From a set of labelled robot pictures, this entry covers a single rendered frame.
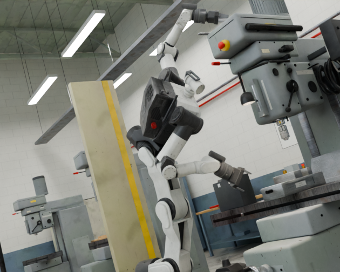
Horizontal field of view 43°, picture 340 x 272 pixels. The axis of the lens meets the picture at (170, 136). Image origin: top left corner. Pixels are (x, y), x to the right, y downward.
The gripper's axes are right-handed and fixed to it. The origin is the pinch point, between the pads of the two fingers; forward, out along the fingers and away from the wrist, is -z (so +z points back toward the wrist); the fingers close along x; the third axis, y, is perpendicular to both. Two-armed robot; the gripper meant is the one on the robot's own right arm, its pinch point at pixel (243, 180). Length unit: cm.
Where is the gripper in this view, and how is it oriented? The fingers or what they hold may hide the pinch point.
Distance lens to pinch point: 249.2
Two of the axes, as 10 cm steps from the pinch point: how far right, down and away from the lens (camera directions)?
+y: -3.7, -0.3, 9.3
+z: -8.3, -4.3, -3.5
